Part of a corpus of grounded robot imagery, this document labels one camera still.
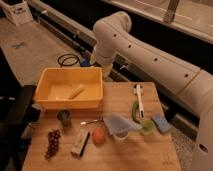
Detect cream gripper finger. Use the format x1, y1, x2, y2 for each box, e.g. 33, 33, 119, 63
90, 54, 96, 65
101, 65, 112, 78

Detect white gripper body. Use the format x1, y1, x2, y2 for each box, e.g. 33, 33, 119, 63
92, 46, 115, 67

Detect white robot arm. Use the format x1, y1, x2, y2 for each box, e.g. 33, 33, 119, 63
91, 11, 213, 171

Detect blue object on floor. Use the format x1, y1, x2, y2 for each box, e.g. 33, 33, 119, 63
80, 59, 92, 67

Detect yellow plastic bin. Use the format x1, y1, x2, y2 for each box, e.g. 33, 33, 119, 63
34, 67, 103, 110

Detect green pepper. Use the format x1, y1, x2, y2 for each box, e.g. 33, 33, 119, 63
131, 101, 140, 123

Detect metal spoon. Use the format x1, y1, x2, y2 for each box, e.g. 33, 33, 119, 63
80, 118, 103, 126

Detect small metal cup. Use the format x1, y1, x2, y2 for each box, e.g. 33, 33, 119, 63
57, 110, 71, 126

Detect orange fruit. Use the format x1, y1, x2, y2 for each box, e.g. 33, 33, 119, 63
92, 128, 105, 145

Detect clear plastic cup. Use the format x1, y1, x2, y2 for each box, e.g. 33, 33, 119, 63
113, 132, 128, 142

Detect blue sponge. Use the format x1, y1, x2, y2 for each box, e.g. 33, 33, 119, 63
151, 114, 171, 134

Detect bunch of dark grapes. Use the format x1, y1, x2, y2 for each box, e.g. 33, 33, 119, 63
45, 130, 61, 160

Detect white cardboard box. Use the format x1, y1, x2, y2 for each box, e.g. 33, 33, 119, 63
0, 0, 33, 26

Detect black chair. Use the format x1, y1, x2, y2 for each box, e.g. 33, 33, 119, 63
0, 48, 40, 171

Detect black coiled cable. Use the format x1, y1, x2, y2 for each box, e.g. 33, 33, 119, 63
56, 53, 81, 68

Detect white handled brush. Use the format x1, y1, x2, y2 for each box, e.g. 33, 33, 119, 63
133, 84, 144, 118

